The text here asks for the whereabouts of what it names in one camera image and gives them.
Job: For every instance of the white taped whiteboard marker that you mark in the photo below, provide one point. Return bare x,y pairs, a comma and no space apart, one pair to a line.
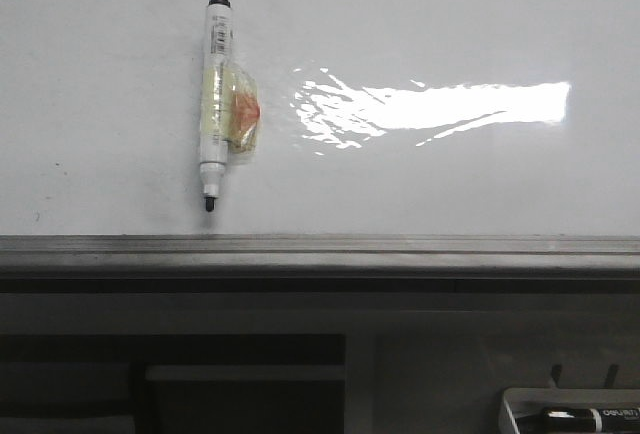
229,108

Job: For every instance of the grey cabinet under whiteboard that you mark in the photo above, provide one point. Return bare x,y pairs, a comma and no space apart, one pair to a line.
308,362

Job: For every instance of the white marker tray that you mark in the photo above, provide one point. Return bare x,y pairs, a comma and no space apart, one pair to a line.
510,409

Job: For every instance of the black capped marker in tray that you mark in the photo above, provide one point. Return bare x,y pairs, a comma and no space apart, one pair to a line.
581,420

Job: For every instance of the white whiteboard with metal frame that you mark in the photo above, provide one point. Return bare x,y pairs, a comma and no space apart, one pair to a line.
473,134

